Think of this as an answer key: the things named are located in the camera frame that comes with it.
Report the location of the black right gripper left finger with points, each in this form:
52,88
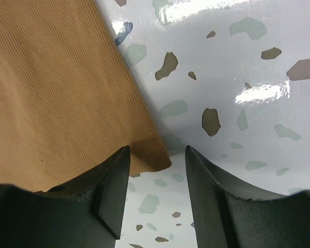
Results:
86,211

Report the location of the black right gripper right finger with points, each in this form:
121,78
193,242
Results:
229,212

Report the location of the tan ribbed tank top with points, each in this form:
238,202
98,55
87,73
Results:
67,100

